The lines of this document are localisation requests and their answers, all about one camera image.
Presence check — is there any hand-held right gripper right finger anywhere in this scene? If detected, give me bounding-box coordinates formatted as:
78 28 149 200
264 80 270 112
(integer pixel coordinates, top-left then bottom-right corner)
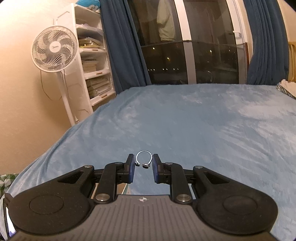
152 153 232 205

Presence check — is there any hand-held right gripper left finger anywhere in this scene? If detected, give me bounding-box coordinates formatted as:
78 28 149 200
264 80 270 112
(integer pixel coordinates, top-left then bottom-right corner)
55 153 136 205

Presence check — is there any silver ring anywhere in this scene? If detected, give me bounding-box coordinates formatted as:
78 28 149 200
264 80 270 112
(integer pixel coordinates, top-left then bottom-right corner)
135 150 153 169

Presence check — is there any white cardboard box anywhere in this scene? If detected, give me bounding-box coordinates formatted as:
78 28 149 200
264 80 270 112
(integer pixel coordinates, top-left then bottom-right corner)
91 182 131 199

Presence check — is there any green checkered cloth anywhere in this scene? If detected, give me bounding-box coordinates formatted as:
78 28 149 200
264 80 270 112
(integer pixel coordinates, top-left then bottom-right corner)
0 173 20 197

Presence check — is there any blue fleece blanket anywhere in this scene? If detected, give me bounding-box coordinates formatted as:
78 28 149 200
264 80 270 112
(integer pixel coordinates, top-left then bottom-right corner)
5 83 296 234

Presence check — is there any white shelf unit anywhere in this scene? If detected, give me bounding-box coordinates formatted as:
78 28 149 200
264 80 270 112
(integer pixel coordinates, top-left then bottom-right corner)
54 3 116 123

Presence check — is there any glass balcony door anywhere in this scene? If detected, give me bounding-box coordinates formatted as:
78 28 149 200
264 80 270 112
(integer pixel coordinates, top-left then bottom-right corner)
126 0 249 86

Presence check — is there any blue curtain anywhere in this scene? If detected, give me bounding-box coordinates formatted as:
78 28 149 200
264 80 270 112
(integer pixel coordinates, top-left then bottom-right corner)
99 0 152 95
242 0 289 85

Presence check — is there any white standing fan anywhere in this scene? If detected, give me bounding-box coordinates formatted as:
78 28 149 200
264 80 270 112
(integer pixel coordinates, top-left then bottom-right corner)
31 25 80 127

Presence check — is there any white hanging shirt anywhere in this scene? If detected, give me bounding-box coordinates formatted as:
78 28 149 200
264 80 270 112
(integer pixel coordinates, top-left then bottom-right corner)
156 0 183 42

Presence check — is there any plaid edged pillow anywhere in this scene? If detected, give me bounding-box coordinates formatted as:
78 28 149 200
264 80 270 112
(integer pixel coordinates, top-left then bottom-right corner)
276 79 296 100

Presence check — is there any blue white cloth bundle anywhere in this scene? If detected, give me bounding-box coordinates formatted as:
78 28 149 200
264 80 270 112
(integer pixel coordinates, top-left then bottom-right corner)
76 0 101 12

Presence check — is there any wooden headboard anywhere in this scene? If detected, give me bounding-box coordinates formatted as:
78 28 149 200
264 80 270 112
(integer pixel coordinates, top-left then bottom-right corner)
288 42 296 82

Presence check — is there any fan power cable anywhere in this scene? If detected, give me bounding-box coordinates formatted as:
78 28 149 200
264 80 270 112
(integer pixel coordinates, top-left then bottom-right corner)
40 70 64 101

